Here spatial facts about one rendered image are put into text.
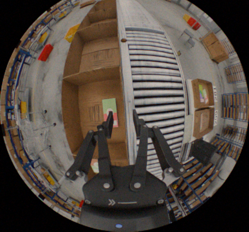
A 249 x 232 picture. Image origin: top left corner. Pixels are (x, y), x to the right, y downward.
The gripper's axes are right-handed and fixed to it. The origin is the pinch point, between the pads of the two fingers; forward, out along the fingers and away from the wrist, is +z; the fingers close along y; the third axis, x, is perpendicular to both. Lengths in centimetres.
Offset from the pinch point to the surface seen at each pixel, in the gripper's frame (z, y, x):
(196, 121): 29, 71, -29
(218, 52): 116, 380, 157
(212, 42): 139, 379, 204
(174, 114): 36, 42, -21
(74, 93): 26.1, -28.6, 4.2
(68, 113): 15.8, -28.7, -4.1
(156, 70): 49, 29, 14
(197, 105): 34, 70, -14
